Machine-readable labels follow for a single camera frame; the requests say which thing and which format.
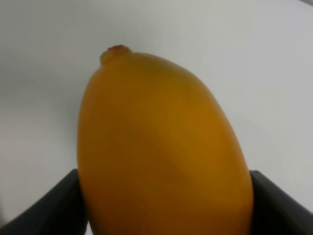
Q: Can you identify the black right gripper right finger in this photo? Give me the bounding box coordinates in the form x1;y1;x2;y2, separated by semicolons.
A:
250;170;313;235

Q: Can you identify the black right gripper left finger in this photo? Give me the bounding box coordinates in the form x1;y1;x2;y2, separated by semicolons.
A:
0;169;88;235

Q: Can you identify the yellow orange mango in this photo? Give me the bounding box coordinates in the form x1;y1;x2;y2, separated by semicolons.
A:
77;46;253;235

